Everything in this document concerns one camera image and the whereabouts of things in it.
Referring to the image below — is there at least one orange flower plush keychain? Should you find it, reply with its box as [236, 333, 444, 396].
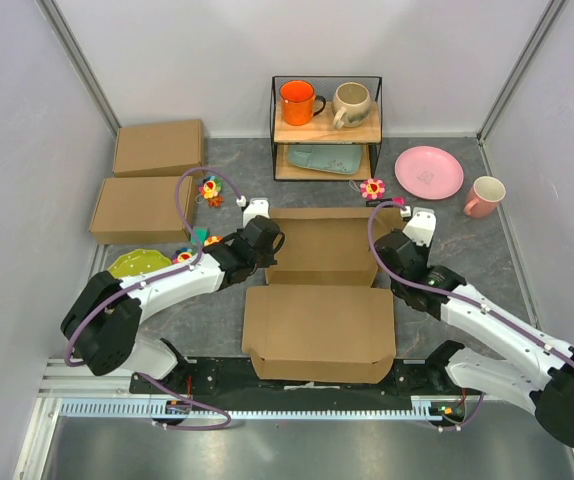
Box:
[203, 235, 222, 247]

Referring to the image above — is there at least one cardboard box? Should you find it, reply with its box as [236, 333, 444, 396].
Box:
[112, 119, 205, 178]
[90, 177, 198, 245]
[242, 207, 403, 384]

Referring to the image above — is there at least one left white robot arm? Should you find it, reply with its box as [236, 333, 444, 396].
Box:
[61, 216, 285, 393]

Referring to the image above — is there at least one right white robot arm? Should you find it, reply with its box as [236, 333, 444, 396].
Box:
[369, 230, 574, 448]

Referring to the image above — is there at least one teal small sponge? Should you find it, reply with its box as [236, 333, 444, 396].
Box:
[191, 228, 210, 246]

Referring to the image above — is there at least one rainbow flower plush front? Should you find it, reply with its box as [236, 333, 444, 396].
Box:
[171, 246, 196, 264]

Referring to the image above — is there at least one pink black highlighter marker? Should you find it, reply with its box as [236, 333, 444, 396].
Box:
[365, 197, 406, 207]

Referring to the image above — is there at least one pink round plate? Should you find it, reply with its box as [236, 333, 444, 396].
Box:
[394, 146, 464, 201]

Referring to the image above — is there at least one pink mug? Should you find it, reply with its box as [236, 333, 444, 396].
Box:
[463, 176, 506, 219]

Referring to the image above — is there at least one green dotted plate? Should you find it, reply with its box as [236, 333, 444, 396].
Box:
[106, 249, 172, 278]

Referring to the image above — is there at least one teal rectangular dish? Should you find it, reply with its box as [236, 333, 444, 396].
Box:
[287, 144, 362, 175]

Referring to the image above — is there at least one beige ceramic mug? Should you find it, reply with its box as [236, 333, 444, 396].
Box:
[332, 82, 372, 129]

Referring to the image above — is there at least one orange enamel mug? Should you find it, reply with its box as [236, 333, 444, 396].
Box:
[279, 80, 326, 126]

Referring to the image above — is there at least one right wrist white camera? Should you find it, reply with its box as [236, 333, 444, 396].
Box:
[402, 207, 437, 248]

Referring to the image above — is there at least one wrist white camera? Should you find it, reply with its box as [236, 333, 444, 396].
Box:
[402, 207, 437, 248]
[236, 196, 270, 227]

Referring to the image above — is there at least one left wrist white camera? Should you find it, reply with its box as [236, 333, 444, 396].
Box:
[236, 196, 270, 227]

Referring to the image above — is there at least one rainbow flower plush keychain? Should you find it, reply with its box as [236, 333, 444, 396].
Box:
[196, 175, 223, 208]

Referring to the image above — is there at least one pink flower plush keychain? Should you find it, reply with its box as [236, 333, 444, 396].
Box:
[349, 178, 386, 201]

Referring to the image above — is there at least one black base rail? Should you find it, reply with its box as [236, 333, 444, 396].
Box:
[129, 355, 468, 401]

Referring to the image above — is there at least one grey slotted cable duct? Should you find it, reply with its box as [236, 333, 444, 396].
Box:
[58, 397, 442, 421]

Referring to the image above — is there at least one black wire wooden shelf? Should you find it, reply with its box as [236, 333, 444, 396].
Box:
[269, 75, 383, 182]

